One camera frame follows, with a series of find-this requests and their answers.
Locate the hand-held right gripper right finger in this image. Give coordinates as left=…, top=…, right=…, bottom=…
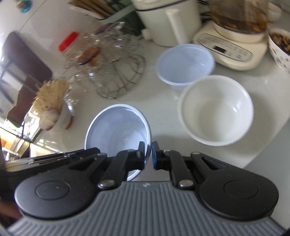
left=152, top=142, right=230, bottom=190

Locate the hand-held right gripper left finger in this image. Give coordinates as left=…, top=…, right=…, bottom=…
left=67, top=142, right=146, bottom=191

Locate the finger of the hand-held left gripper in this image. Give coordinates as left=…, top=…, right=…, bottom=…
left=5, top=147, right=101, bottom=173

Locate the blue plastic bowl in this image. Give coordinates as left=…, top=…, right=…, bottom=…
left=84, top=104, right=152, bottom=182
left=155, top=44, right=216, bottom=91

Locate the white ceramic bowl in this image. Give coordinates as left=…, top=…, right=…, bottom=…
left=177, top=75, right=254, bottom=146

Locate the halved onion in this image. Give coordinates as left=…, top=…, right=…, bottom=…
left=40, top=108, right=60, bottom=131

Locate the white bowl with brown foot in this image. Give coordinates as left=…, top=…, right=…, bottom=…
left=49, top=100, right=75, bottom=132

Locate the dark cutting board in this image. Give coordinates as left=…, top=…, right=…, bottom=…
left=0, top=31, right=52, bottom=118

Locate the red lid glass jar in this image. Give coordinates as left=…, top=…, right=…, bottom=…
left=58, top=31, right=91, bottom=66

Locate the white electric pot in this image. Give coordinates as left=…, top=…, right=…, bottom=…
left=131, top=0, right=202, bottom=47

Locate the glass kettle with cream base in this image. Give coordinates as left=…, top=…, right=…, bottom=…
left=192, top=0, right=276, bottom=71

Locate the green chopstick holder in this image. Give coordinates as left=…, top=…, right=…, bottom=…
left=100, top=2, right=136, bottom=22

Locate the bundle of chopsticks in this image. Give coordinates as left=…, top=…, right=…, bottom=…
left=68, top=0, right=118, bottom=19

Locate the patterned bowl with dark food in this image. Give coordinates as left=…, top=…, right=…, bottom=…
left=267, top=27, right=290, bottom=73

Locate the small bowl with yellow liquid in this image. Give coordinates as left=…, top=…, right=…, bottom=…
left=267, top=2, right=282, bottom=21

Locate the wire basket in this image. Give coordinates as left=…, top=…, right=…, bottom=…
left=95, top=54, right=146, bottom=99

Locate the blue wall pipe valve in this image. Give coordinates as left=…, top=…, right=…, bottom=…
left=16, top=0, right=33, bottom=13

